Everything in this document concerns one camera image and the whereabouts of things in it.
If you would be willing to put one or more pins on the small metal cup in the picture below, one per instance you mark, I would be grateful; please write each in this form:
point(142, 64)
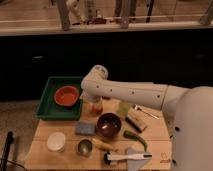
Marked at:
point(84, 147)

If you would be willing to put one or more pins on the blue sponge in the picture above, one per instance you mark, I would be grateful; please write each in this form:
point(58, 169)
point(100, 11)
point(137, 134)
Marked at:
point(83, 128)

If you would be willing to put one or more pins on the green plastic tray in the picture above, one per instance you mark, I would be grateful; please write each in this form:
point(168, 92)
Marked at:
point(49, 110)

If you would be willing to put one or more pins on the green chili pepper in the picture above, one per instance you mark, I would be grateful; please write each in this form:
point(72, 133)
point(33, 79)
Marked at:
point(135, 137)

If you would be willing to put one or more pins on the orange apple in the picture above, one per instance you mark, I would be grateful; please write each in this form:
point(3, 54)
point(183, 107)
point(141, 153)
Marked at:
point(97, 110)

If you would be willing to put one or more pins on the wooden block brush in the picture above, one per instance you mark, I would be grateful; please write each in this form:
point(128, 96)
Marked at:
point(135, 122)

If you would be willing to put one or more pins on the white paper cup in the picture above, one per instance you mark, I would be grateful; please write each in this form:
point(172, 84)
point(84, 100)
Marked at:
point(56, 142)

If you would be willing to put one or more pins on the grey cloth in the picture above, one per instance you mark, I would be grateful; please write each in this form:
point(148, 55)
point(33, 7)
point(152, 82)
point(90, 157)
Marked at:
point(136, 165)

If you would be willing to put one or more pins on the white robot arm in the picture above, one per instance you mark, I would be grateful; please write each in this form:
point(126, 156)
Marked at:
point(191, 109)

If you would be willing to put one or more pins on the black stand on floor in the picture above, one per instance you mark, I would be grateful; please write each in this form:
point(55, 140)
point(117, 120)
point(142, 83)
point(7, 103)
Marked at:
point(3, 160)

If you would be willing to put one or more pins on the green plastic cup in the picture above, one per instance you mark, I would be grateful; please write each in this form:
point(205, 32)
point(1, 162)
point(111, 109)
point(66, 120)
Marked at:
point(124, 107)

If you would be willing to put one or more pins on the white handled brush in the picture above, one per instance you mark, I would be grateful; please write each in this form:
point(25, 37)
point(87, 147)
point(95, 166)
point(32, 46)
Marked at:
point(108, 157)

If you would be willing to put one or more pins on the orange bowl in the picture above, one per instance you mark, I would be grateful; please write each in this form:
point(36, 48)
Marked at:
point(66, 96)

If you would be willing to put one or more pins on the yellow corn cob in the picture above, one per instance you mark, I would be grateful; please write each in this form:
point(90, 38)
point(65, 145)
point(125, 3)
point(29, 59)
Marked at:
point(102, 145)

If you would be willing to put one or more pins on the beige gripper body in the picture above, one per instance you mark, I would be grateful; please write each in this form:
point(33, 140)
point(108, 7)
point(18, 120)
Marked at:
point(95, 102)

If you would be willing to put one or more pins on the dark purple bowl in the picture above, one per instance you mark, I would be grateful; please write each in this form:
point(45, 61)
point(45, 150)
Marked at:
point(108, 125)

